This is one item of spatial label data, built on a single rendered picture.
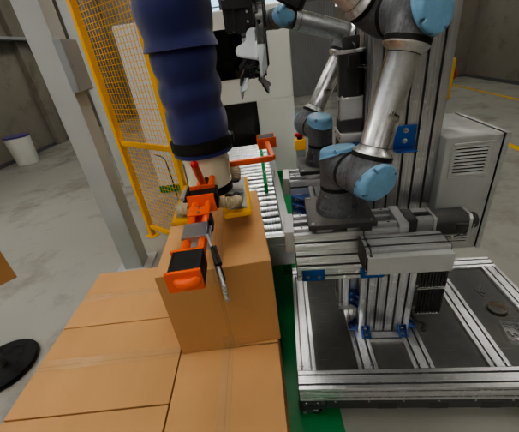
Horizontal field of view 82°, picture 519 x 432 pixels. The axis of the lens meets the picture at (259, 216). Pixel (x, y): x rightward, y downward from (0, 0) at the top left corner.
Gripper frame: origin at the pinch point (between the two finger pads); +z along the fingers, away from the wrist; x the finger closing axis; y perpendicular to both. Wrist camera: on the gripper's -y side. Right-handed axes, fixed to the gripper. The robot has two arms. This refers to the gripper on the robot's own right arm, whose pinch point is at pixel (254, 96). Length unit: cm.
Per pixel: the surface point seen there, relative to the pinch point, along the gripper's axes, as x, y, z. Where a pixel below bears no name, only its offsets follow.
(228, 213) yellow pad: -41, 43, 30
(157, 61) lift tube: -49, 29, -20
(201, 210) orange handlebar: -55, 59, 18
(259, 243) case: -34, 50, 43
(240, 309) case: -48, 55, 63
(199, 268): -65, 84, 17
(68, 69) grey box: -69, -108, -23
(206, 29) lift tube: -33, 35, -26
